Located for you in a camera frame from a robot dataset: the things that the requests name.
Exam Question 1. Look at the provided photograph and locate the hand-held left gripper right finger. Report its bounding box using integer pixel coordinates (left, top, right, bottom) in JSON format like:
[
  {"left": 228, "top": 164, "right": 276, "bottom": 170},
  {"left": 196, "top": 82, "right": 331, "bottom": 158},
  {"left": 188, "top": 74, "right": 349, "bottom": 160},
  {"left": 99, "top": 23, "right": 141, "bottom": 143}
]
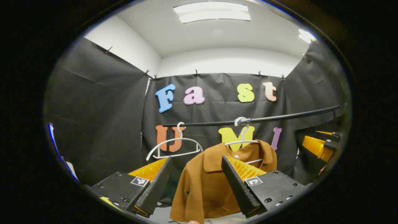
[{"left": 221, "top": 155, "right": 308, "bottom": 219}]

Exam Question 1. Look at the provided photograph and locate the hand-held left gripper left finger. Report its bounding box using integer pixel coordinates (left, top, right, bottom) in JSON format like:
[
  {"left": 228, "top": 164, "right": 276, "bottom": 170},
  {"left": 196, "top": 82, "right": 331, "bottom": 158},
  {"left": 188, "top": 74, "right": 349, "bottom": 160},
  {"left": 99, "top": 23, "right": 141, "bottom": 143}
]
[{"left": 84, "top": 156, "right": 173, "bottom": 218}]

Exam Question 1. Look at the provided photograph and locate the brown collared shirt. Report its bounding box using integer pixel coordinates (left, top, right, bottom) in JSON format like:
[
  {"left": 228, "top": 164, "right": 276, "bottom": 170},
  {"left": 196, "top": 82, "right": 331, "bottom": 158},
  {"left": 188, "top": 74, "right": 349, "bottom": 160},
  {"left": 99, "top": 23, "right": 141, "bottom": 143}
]
[{"left": 169, "top": 140, "right": 278, "bottom": 224}]

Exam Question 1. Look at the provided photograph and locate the white plastic clothes hanger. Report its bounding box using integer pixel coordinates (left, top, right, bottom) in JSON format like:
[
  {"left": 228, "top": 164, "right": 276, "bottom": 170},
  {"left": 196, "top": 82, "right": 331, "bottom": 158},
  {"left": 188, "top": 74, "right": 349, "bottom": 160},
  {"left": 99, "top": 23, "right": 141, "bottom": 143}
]
[
  {"left": 224, "top": 124, "right": 265, "bottom": 165},
  {"left": 146, "top": 122, "right": 204, "bottom": 161}
]

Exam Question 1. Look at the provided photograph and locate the black backdrop cloth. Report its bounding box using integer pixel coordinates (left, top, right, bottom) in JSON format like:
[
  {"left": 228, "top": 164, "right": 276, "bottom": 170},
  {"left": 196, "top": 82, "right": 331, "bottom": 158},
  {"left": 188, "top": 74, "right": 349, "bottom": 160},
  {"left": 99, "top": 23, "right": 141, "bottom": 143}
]
[{"left": 44, "top": 37, "right": 352, "bottom": 187}]

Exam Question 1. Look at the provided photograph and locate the small ceiling light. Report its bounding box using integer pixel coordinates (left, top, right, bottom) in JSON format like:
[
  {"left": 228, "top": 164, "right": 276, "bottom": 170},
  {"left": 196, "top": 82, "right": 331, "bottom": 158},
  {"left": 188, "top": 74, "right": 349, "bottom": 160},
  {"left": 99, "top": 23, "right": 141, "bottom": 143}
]
[{"left": 298, "top": 29, "right": 317, "bottom": 44}]

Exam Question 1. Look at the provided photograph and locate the large rectangular ceiling light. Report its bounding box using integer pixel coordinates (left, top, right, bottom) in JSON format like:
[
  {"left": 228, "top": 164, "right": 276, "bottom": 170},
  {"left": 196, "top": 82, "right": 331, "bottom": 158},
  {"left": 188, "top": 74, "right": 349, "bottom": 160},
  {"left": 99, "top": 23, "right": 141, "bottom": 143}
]
[{"left": 173, "top": 2, "right": 251, "bottom": 24}]

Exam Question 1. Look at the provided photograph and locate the black clothes rail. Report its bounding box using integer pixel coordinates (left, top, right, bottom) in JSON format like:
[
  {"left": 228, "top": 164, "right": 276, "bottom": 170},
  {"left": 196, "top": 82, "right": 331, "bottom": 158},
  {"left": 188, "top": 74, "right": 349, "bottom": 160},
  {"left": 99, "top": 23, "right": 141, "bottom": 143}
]
[{"left": 162, "top": 105, "right": 341, "bottom": 127}]

